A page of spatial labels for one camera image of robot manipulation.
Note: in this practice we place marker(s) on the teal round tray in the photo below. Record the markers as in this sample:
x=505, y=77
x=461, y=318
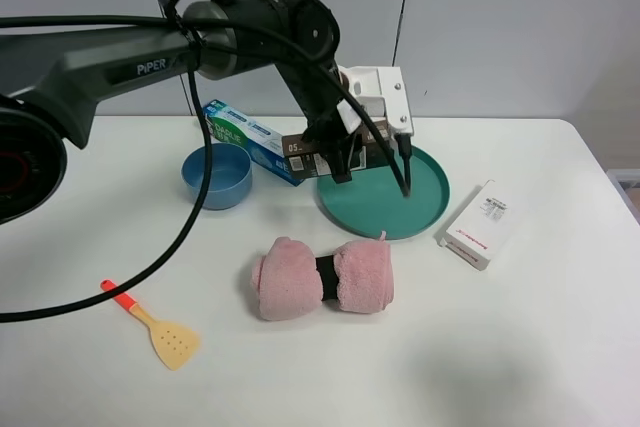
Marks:
x=371, y=203

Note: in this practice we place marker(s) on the dark brown carton box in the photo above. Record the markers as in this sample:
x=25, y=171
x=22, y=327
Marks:
x=306, y=160

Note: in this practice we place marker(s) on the white Snowwhite box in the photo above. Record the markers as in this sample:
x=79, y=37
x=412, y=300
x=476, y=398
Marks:
x=481, y=229

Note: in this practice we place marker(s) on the Darlie toothpaste box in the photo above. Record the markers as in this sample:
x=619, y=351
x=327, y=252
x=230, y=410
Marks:
x=264, y=145

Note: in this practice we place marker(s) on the yellow spatula orange handle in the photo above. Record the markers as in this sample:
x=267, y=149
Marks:
x=173, y=343

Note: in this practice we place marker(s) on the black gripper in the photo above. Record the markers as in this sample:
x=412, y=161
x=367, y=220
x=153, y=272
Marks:
x=331, y=132

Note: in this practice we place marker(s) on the blue plastic bowl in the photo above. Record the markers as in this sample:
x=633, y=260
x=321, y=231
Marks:
x=231, y=175

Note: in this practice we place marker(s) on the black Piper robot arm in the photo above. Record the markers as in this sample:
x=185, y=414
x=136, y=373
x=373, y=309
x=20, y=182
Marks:
x=61, y=77

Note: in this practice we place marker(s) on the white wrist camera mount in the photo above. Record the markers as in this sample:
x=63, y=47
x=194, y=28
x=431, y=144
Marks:
x=381, y=92

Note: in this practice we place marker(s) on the pink rolled towel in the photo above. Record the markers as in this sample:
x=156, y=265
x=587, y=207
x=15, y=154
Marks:
x=291, y=282

